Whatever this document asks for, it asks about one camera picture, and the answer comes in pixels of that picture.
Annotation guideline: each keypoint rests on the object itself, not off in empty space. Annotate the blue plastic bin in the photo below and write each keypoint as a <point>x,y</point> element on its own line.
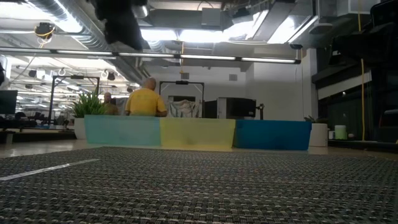
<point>272,135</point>

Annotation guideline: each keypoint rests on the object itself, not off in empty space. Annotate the long LED light bar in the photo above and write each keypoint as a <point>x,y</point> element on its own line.
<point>149,55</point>

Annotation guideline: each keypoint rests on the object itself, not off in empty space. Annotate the silver ventilation duct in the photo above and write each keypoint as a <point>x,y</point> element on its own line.
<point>93,37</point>

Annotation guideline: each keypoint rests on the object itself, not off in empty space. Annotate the white draped cloth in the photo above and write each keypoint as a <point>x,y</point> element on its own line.
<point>184,109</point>

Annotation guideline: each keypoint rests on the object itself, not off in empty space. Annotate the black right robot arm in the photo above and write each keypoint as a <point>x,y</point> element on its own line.
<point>370,40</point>

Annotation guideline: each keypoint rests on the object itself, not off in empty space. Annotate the grassy plant in white pot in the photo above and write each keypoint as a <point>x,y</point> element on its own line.
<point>88,104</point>

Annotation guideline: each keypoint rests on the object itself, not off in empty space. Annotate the black camera stand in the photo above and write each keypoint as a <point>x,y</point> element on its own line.
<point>260,110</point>

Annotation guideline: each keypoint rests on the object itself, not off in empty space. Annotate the teal plastic bin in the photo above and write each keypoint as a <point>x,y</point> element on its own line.
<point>122,130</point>

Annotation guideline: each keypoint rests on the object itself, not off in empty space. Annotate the yellow plastic bin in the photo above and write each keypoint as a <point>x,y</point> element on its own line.
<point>197,133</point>

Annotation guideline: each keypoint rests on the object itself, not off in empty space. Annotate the black monitor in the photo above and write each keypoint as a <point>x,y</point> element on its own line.
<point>7,102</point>

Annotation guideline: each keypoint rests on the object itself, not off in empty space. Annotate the black computer boxes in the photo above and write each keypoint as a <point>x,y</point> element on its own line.
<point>236,108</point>

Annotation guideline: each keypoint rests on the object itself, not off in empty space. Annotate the grey woven mat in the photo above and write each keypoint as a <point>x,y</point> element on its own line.
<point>199,186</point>

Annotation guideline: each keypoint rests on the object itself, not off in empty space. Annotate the succulent in white pot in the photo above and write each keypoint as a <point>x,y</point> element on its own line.
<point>318,135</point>

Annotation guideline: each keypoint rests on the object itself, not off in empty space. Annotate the green white container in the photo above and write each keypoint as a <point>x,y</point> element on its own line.
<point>340,132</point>

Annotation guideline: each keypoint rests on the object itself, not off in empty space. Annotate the grey ceiling box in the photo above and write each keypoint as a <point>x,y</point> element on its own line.
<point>211,17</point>

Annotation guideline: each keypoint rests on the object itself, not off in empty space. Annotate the black frame rig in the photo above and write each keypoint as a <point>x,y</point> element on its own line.
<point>182,82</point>
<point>76,77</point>

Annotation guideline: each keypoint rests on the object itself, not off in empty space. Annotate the black aluminium frame rail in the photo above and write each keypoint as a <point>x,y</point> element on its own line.
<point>40,137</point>
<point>363,146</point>

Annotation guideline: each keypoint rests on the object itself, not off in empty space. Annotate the person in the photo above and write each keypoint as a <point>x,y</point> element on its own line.
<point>109,105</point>
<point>145,102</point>

